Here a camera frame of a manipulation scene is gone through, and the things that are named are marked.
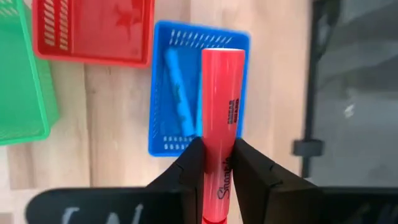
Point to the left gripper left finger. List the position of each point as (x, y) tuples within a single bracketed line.
[(191, 174)]

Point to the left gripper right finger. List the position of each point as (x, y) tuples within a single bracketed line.
[(255, 180)]

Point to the light blue highlighter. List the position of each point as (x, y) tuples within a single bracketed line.
[(180, 93)]

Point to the reddish pink Sharpie highlighter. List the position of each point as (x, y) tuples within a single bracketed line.
[(222, 93)]

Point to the blue plastic basket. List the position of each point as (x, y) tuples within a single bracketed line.
[(161, 77)]

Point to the red plastic basket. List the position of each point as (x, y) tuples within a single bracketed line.
[(99, 31)]

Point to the green plastic basket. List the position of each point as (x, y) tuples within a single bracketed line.
[(18, 77)]

